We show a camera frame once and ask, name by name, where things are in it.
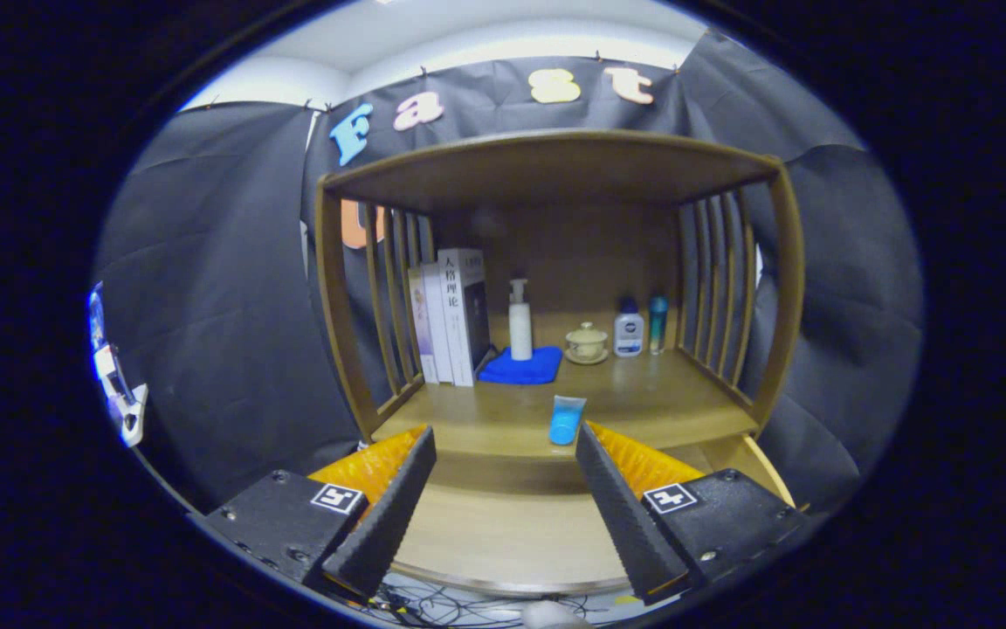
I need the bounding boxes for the white pump bottle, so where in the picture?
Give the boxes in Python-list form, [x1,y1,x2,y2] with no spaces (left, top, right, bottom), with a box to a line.
[508,279,534,361]

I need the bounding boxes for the thin purple-spined book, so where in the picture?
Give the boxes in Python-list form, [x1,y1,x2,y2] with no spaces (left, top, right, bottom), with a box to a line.
[407,266,439,384]

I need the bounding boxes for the white bottle with blue cap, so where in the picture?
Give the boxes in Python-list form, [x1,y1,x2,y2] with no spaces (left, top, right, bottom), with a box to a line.
[614,297,645,358]

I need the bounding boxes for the black backdrop cloth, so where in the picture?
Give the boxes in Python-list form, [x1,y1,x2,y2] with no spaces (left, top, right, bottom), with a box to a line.
[93,31,923,516]

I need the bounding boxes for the beige lidded ceramic cup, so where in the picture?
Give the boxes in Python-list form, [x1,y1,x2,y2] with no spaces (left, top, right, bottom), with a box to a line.
[565,321,610,365]

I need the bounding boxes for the wooden countertop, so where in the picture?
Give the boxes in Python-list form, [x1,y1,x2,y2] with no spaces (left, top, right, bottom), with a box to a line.
[372,345,759,460]

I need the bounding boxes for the thin white book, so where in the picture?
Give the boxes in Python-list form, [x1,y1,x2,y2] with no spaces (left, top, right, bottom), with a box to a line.
[421,262,456,385]

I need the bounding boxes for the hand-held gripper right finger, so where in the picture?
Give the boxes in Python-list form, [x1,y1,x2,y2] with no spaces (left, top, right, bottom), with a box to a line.
[575,420,810,605]

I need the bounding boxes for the folded blue cloth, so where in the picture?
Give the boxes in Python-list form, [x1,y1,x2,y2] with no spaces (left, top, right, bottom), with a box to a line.
[477,346,563,386]

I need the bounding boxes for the wooden drawer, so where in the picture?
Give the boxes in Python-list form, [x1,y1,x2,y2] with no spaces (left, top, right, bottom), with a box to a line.
[381,432,796,597]

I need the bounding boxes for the tangle of black cables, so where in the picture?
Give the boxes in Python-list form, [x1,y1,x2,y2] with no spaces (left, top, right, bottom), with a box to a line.
[376,572,635,626]

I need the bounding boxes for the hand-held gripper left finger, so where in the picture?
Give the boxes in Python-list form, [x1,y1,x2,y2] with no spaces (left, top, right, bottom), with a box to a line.
[202,425,438,604]

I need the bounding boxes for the white and blue equipment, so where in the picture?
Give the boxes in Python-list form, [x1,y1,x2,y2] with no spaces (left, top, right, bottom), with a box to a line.
[88,281,150,448]

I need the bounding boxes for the thick white and dark book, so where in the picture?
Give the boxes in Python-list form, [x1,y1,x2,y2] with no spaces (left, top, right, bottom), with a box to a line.
[438,248,493,387]

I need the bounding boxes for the wooden cabinet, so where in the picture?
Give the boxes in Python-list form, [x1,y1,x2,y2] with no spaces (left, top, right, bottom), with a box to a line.
[315,129,805,442]

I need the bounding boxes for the blue and white tube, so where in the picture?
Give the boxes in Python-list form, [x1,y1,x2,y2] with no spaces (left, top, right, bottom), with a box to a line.
[548,395,588,446]

